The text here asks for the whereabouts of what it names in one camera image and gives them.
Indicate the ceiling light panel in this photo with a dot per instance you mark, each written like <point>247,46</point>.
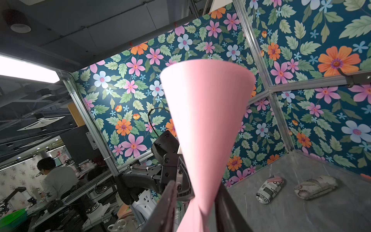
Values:
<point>20,69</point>

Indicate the person in grey shirt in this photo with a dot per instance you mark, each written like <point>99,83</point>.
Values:
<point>57,180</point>

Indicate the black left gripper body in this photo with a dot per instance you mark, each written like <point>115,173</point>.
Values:
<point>173,167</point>

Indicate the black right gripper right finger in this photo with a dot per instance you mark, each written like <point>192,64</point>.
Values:
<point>228,217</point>

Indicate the pink rectangular paper sheet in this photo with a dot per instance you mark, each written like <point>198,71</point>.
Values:
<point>207,101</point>

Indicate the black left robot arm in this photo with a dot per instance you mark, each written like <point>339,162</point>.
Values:
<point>135,179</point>

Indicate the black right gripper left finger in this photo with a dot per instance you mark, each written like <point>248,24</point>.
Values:
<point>162,218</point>

